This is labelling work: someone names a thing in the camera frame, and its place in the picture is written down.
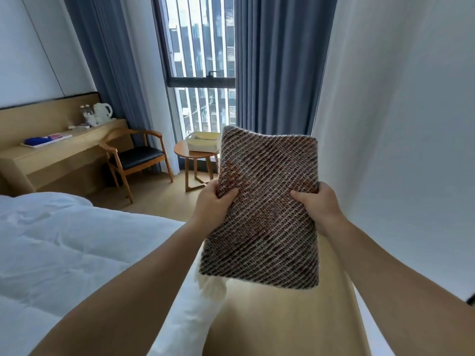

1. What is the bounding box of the person's right hand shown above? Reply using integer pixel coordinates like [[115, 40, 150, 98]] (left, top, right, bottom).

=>
[[289, 181, 348, 238]]

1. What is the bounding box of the person's left hand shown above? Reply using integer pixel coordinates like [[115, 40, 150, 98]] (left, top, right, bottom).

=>
[[189, 179, 239, 238]]

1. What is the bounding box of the patterned woven blanket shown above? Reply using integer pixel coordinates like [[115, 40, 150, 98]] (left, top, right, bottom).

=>
[[196, 126, 321, 303]]

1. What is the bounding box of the person's right forearm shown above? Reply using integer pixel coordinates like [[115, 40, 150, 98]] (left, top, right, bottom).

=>
[[323, 217, 475, 356]]

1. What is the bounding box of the person's left forearm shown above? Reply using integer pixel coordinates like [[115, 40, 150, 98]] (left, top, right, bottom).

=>
[[29, 218, 208, 356]]

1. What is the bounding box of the round wooden side table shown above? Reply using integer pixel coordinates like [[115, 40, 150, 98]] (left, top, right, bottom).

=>
[[173, 139, 220, 192]]

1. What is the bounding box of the wooden chair dark seat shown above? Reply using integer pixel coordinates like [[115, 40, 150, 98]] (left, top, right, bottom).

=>
[[99, 129, 174, 204]]

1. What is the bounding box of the white electric kettle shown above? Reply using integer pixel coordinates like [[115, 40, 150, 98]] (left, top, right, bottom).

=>
[[93, 102, 114, 125]]

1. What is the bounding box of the white bed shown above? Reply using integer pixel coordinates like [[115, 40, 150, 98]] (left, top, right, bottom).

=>
[[0, 191, 228, 356]]

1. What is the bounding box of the blue window curtain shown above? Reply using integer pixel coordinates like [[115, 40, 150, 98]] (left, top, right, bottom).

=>
[[234, 0, 338, 137], [63, 0, 164, 175]]

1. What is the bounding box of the white sheer curtain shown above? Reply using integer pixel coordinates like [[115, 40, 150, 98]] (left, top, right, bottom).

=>
[[120, 0, 181, 175]]

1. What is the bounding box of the tall window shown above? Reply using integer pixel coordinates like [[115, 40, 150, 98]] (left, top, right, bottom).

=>
[[152, 0, 238, 139]]

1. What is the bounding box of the blue booklet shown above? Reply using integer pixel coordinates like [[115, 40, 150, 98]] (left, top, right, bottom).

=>
[[24, 133, 73, 148]]

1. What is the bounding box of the wooden wall desk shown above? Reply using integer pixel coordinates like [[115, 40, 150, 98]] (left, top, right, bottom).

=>
[[0, 118, 129, 197]]

